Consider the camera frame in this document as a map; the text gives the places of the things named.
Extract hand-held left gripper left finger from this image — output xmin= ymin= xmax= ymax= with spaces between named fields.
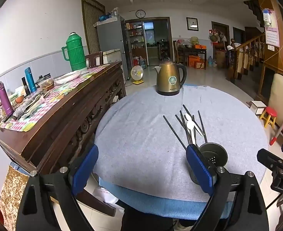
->
xmin=16 ymin=145 xmax=101 ymax=231

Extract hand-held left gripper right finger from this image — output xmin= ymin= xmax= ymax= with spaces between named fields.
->
xmin=186 ymin=144 xmax=269 ymax=231

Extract dark metal utensil holder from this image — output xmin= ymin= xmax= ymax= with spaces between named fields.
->
xmin=190 ymin=142 xmax=228 ymax=185

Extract white plastic spoon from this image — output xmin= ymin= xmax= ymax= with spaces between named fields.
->
xmin=187 ymin=120 xmax=198 ymax=148
xmin=185 ymin=113 xmax=204 ymax=136

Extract red round stool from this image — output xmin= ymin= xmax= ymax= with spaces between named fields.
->
xmin=260 ymin=106 xmax=278 ymax=129

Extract carved wooden sideboard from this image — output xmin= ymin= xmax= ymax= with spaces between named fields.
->
xmin=0 ymin=61 xmax=127 ymax=174

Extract small white box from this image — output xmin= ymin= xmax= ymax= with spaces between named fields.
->
xmin=250 ymin=100 xmax=267 ymax=115

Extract beige armchair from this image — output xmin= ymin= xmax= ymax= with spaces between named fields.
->
xmin=268 ymin=73 xmax=283 ymax=128

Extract round table with grey cloth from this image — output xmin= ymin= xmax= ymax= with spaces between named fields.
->
xmin=93 ymin=85 xmax=270 ymax=203

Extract gold patterned cloth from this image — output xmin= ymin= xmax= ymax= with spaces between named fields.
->
xmin=0 ymin=166 xmax=30 ymax=226

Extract checked pink cloth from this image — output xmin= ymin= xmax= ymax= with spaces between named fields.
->
xmin=0 ymin=65 xmax=113 ymax=132

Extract clear food container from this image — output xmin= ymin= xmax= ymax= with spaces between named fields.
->
xmin=38 ymin=77 xmax=55 ymax=90

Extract white plate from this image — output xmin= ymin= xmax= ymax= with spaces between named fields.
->
xmin=54 ymin=70 xmax=82 ymax=85

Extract gold electric kettle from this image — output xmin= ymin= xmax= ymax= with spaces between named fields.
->
xmin=155 ymin=58 xmax=187 ymax=96

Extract small black bottle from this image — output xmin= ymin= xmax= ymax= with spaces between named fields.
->
xmin=21 ymin=77 xmax=31 ymax=96

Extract wooden stair railing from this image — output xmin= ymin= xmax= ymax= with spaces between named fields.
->
xmin=233 ymin=32 xmax=283 ymax=97

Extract blue bottle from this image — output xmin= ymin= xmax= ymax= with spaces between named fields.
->
xmin=24 ymin=67 xmax=37 ymax=94

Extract orange cardboard boxes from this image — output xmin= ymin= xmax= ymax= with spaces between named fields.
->
xmin=188 ymin=44 xmax=207 ymax=69

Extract purple bottle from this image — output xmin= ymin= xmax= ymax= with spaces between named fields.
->
xmin=0 ymin=82 xmax=14 ymax=117

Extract small floor fan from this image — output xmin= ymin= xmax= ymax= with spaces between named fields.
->
xmin=130 ymin=65 xmax=144 ymax=85

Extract wooden chair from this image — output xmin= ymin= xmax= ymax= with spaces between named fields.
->
xmin=85 ymin=51 xmax=104 ymax=68

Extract dark wooden side table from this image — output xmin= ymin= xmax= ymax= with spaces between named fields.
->
xmin=177 ymin=48 xmax=207 ymax=70

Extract white chest freezer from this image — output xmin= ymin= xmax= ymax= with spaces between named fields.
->
xmin=102 ymin=49 xmax=122 ymax=65

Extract green thermos flask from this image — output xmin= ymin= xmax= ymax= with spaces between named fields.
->
xmin=61 ymin=32 xmax=87 ymax=72

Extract grey refrigerator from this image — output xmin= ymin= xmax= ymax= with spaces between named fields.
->
xmin=96 ymin=16 xmax=130 ymax=81

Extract wooden shelf cabinet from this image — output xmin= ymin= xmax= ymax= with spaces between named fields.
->
xmin=125 ymin=22 xmax=147 ymax=59

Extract brown curtain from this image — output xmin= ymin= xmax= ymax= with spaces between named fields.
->
xmin=81 ymin=0 xmax=106 ymax=54

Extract wall calendar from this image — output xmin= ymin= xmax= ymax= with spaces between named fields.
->
xmin=262 ymin=9 xmax=281 ymax=51

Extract framed wall picture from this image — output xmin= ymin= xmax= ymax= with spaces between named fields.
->
xmin=186 ymin=17 xmax=199 ymax=32

